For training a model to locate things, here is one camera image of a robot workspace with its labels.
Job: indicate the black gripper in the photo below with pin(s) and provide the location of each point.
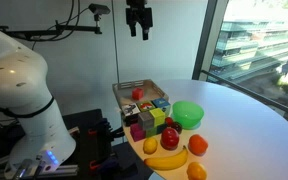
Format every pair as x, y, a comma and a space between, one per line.
139, 15

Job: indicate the light green toy block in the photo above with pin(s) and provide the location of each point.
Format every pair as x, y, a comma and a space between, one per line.
158, 116

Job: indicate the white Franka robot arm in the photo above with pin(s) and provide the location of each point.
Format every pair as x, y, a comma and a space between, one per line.
17, 83

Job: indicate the wooden tray box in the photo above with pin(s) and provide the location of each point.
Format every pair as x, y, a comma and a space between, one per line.
149, 87

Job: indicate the red toy block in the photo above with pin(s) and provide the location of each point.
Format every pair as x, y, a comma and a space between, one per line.
137, 94

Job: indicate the grey toy block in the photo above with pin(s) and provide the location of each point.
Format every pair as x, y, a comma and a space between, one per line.
145, 120

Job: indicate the blue toy block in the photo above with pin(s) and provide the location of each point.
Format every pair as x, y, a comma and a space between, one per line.
161, 128

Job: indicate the magenta toy block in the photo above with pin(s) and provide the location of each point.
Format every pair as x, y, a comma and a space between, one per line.
137, 132

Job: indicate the dark green toy block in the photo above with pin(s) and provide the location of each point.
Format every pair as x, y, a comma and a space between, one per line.
151, 132

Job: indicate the dark purple toy plum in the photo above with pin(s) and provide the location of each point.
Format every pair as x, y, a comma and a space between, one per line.
177, 127

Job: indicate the red toy apple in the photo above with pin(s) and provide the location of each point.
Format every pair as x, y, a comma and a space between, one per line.
169, 138

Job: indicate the yellow toy lemon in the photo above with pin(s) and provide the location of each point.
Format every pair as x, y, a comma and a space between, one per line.
150, 145

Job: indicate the round orange toy fruit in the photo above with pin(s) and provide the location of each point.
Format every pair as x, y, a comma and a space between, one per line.
197, 144

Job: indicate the yellow toy banana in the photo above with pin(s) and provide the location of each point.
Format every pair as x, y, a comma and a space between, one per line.
168, 162

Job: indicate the yellow-orange toy fruit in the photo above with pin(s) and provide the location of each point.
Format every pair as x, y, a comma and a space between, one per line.
196, 172

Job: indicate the green soft cube red bird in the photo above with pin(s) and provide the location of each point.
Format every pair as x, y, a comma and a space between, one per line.
146, 106

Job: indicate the blue soft cube number four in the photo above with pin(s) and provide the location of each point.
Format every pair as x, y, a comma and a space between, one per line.
161, 103

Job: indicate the small red tomato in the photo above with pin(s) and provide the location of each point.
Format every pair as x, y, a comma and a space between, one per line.
169, 121

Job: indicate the green plastic bowl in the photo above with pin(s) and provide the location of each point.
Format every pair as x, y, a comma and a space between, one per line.
187, 114

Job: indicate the glass office building outside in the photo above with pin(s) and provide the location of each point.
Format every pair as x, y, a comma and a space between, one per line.
250, 46

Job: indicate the black equipment stand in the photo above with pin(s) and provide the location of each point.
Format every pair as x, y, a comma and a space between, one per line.
80, 140

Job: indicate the dark window railing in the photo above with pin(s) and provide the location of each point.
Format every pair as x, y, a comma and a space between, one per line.
250, 93

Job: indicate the black camera on boom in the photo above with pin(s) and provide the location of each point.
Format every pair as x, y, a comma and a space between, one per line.
99, 8

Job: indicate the dark window frame post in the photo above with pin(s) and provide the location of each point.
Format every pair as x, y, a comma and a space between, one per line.
208, 36

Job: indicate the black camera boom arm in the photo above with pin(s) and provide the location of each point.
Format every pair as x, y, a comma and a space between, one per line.
50, 32

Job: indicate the aluminium mounting rail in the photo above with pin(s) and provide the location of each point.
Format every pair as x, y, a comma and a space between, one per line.
64, 170

